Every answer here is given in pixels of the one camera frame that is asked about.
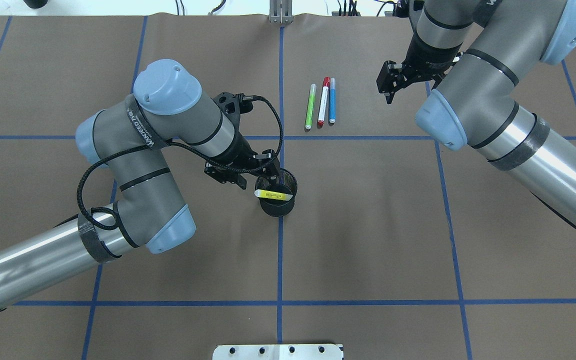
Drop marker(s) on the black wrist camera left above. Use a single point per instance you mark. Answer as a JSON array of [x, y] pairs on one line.
[[234, 105]]

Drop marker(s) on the green marker pen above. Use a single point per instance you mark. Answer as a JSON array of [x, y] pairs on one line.
[[308, 121]]

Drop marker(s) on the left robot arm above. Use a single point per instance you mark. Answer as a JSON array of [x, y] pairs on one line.
[[128, 197]]

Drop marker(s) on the yellow highlighter pen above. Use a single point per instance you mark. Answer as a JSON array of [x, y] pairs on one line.
[[274, 195]]

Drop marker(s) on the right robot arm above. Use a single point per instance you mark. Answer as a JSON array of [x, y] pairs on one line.
[[477, 52]]

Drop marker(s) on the aluminium frame post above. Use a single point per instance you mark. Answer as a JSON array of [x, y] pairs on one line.
[[281, 12]]

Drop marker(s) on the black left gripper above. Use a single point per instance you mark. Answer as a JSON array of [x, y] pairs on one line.
[[238, 150]]

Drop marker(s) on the blue marker pen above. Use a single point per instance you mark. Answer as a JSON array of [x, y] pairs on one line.
[[332, 101]]

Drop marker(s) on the black mesh pen holder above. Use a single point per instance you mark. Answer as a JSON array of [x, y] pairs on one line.
[[285, 182]]

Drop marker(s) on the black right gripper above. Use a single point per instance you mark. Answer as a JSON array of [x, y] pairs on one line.
[[428, 56]]

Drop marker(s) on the black thermos bottle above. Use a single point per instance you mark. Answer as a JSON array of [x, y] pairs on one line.
[[35, 4]]

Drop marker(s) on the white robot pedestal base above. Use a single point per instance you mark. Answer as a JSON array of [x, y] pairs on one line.
[[303, 351]]

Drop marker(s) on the red marker pen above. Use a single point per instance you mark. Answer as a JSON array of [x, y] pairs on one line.
[[324, 102]]

